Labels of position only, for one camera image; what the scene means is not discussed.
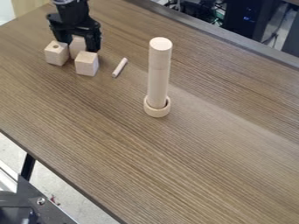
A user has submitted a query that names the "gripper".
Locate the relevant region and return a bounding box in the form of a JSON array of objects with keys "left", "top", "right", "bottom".
[{"left": 45, "top": 2, "right": 103, "bottom": 53}]

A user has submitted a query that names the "plain wooden cube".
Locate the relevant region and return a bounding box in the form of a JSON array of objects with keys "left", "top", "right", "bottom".
[
  {"left": 67, "top": 36, "right": 88, "bottom": 60},
  {"left": 73, "top": 50, "right": 101, "bottom": 78}
]

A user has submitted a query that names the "wooden cube with hole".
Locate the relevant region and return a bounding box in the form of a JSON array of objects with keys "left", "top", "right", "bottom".
[{"left": 43, "top": 39, "right": 71, "bottom": 67}]

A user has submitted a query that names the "small wooden dowel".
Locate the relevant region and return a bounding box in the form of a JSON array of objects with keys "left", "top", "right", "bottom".
[{"left": 110, "top": 57, "right": 130, "bottom": 79}]

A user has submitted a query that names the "tall wooden cylinder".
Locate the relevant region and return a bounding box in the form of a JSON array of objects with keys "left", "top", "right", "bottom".
[{"left": 145, "top": 36, "right": 175, "bottom": 109}]

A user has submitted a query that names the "black table leg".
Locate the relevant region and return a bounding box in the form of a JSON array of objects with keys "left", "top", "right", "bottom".
[{"left": 18, "top": 152, "right": 38, "bottom": 182}]

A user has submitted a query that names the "black computer case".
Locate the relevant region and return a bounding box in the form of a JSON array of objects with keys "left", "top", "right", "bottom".
[{"left": 221, "top": 0, "right": 275, "bottom": 41}]

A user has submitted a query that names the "wooden ring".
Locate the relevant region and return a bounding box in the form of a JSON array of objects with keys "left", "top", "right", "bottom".
[{"left": 142, "top": 94, "right": 173, "bottom": 119}]

